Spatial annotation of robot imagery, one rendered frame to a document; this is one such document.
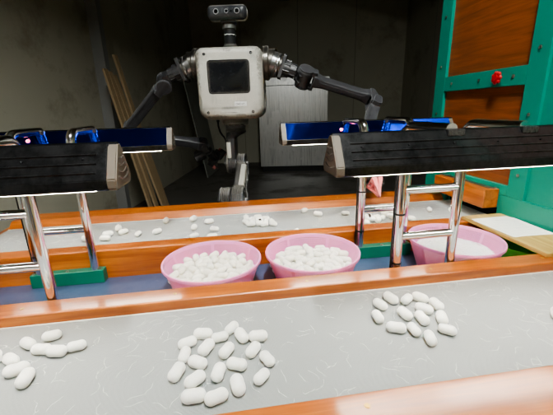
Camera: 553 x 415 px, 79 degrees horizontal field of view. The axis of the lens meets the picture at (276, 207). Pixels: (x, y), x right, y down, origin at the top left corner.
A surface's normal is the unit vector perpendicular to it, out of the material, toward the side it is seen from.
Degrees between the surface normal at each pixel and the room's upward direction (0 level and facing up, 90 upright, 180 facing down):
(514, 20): 90
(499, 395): 0
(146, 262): 90
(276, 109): 90
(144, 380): 0
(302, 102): 90
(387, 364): 0
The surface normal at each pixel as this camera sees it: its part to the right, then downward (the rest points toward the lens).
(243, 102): -0.04, 0.28
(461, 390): -0.03, -0.96
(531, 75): -0.99, 0.07
